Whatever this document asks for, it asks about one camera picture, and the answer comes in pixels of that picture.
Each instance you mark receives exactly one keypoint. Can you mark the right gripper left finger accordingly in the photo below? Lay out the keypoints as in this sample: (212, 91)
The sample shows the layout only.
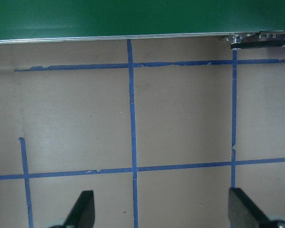
(82, 215)

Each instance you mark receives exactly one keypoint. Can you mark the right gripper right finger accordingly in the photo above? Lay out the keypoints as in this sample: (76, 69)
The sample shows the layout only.
(244, 213)

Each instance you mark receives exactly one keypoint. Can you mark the green conveyor belt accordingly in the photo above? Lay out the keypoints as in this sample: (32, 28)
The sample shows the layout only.
(23, 21)

